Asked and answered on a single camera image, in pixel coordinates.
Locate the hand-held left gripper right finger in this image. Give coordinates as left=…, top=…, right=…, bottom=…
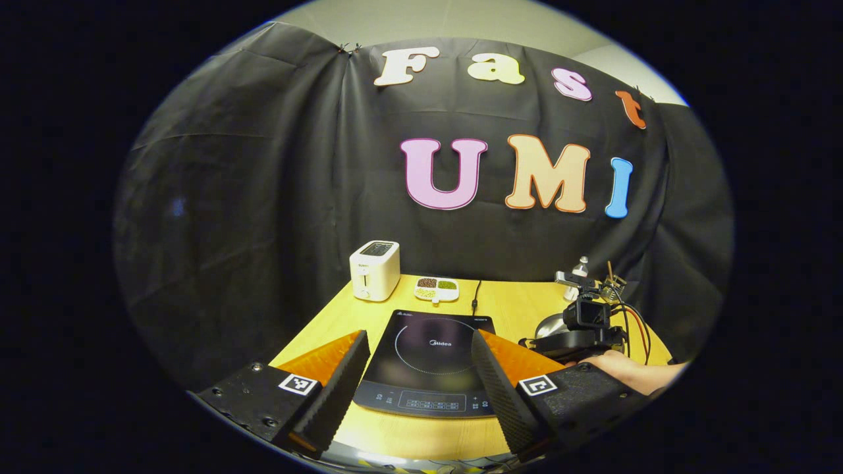
left=470, top=329, right=649, bottom=463

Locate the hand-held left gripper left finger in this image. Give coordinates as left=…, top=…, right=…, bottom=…
left=191, top=329, right=371, bottom=460

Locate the steel pot with black handles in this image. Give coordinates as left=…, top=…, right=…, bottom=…
left=519, top=312, right=577, bottom=350

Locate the black induction cooktop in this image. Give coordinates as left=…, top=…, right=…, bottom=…
left=352, top=309, right=498, bottom=419

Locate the clear plastic bottle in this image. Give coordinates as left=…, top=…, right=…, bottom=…
left=565, top=256, right=590, bottom=302

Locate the white toaster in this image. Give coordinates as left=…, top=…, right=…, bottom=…
left=349, top=240, right=401, bottom=302

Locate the white divided dish with beans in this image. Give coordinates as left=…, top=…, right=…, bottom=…
left=414, top=276, right=460, bottom=305

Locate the black backdrop cloth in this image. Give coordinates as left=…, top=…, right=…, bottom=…
left=113, top=22, right=735, bottom=396

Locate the right hand-held gripper cable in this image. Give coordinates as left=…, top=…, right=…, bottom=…
left=609, top=290, right=653, bottom=364

